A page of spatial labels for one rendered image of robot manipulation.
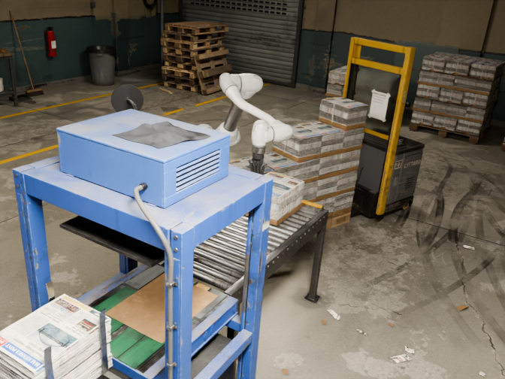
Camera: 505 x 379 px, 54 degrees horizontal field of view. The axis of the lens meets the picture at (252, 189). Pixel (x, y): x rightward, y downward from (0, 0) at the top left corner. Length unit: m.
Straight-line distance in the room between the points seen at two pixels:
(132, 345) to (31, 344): 0.51
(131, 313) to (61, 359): 0.63
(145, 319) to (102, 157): 0.90
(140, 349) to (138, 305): 0.32
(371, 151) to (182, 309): 3.99
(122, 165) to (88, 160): 0.20
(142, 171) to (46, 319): 0.74
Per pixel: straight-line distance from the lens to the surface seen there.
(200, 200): 2.04
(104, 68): 10.98
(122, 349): 2.45
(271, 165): 4.47
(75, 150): 2.23
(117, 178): 2.09
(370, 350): 3.82
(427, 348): 3.99
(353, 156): 5.14
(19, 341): 2.19
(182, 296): 1.93
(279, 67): 11.87
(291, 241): 3.31
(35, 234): 2.51
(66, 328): 2.20
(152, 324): 2.57
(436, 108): 9.15
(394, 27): 10.87
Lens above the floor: 2.42
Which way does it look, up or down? 24 degrees down
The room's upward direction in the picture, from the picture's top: 4 degrees clockwise
